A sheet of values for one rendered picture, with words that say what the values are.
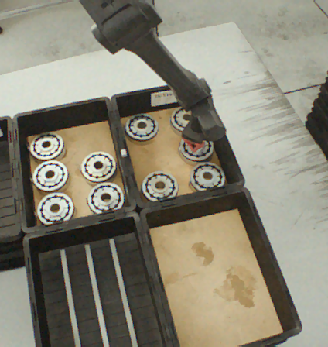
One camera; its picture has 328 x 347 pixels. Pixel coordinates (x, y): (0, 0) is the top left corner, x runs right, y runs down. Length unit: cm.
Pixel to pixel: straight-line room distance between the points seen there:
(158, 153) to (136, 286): 41
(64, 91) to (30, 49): 133
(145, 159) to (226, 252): 37
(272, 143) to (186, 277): 63
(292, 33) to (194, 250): 224
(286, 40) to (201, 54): 136
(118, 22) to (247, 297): 75
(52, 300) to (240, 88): 104
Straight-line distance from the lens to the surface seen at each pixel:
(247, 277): 114
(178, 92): 98
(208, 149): 127
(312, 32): 320
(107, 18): 72
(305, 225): 140
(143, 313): 109
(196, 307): 110
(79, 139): 134
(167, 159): 127
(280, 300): 108
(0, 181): 132
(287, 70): 284
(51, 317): 112
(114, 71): 170
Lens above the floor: 190
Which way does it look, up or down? 59 degrees down
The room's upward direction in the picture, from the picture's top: 2 degrees clockwise
